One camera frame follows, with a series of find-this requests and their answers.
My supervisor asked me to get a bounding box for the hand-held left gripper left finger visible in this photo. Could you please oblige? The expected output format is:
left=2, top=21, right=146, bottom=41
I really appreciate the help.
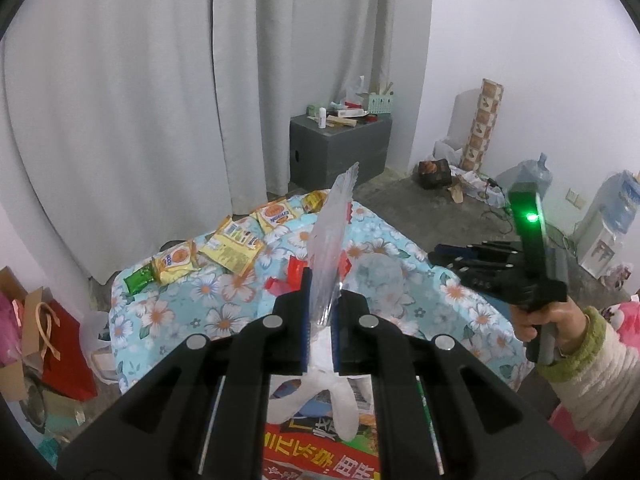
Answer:
left=57, top=266, right=314, bottom=480

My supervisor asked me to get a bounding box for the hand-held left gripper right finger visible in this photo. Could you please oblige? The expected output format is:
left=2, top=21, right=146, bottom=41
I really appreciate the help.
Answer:
left=331, top=290, right=586, bottom=480

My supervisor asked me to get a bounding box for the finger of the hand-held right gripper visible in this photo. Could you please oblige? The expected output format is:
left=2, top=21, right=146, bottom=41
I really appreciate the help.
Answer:
left=452, top=256, right=525, bottom=292
left=429, top=242, right=524, bottom=264

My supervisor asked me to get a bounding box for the clear plastic wrapper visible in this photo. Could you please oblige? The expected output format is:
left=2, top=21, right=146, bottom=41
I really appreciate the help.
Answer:
left=306, top=161, right=362, bottom=333

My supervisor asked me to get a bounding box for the red snack bag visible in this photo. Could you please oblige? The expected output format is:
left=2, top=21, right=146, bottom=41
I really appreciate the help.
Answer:
left=262, top=407, right=382, bottom=480

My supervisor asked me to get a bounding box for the person's right forearm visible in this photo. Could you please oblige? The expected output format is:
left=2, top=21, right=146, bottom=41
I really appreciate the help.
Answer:
left=537, top=306, right=640, bottom=443

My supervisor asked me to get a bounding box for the person's right hand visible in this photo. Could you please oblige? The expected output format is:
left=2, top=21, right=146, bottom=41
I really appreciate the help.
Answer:
left=509, top=298, right=591, bottom=359

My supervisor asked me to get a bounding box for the empty blue water jug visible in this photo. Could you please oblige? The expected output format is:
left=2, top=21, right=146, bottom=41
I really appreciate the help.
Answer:
left=499, top=152, right=554, bottom=202

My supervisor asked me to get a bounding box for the white water dispenser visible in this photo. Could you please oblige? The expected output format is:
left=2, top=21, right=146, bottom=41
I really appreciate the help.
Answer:
left=576, top=209, right=627, bottom=279

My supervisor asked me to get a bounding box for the crumpled paper pile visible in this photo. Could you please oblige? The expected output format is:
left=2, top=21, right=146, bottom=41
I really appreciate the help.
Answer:
left=446, top=166, right=492, bottom=204

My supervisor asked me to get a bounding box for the white plastic bag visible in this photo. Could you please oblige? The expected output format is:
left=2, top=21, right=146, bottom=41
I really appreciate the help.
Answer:
left=269, top=327, right=377, bottom=442
left=79, top=309, right=120, bottom=387
left=432, top=137, right=467, bottom=167

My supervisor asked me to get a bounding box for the brown box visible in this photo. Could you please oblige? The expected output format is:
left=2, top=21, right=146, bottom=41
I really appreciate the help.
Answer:
left=418, top=158, right=454, bottom=190

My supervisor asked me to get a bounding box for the floral blue blanket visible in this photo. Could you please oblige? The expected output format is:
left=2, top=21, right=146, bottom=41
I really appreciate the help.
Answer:
left=109, top=190, right=532, bottom=411

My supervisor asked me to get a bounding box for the printed plastic bag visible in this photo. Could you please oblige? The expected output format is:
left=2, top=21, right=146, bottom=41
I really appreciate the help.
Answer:
left=602, top=262, right=632, bottom=292

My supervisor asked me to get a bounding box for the blue dispenser water bottle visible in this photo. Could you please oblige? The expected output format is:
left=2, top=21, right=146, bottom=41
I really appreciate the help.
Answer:
left=597, top=169, right=640, bottom=234

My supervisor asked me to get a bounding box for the yellow snack packet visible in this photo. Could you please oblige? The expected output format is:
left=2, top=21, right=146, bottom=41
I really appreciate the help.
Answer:
left=199, top=216, right=266, bottom=277

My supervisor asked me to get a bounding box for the orange biscuit packet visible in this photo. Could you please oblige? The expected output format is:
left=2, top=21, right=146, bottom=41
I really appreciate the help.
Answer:
left=151, top=240, right=199, bottom=286
left=254, top=198, right=301, bottom=234

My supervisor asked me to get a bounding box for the small yellow packet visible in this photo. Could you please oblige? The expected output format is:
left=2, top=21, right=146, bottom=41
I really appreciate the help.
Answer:
left=302, top=190, right=329, bottom=214

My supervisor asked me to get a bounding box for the patterned paper roll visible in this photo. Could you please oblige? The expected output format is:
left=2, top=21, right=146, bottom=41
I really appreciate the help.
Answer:
left=459, top=78, right=505, bottom=172

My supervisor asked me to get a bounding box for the grey cabinet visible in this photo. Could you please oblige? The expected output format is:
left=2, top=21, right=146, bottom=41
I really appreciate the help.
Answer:
left=289, top=113, right=394, bottom=195

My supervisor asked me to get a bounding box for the green perforated basket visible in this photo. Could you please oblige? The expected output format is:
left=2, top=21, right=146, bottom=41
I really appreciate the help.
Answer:
left=367, top=91, right=394, bottom=116

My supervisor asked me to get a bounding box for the green snack packet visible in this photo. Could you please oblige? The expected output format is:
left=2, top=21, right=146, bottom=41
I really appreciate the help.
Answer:
left=124, top=266, right=154, bottom=295

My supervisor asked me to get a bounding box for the crumpled clear bag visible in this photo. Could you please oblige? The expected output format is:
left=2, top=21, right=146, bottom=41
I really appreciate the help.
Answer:
left=334, top=75, right=367, bottom=107

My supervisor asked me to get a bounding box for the red paper bag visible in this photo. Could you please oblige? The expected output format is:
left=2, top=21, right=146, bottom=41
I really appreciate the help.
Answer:
left=41, top=302, right=99, bottom=402

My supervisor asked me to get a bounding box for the grey curtain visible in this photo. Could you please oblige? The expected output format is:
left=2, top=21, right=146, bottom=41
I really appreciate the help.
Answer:
left=0, top=0, right=434, bottom=281

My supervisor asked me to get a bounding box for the brown paper bag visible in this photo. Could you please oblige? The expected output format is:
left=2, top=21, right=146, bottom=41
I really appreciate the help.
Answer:
left=0, top=266, right=52, bottom=403

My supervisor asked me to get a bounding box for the pink bag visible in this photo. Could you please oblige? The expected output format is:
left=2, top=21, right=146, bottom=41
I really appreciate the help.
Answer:
left=0, top=292, right=24, bottom=367

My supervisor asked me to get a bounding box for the black cable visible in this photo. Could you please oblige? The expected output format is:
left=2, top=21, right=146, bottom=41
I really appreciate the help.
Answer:
left=481, top=179, right=517, bottom=234

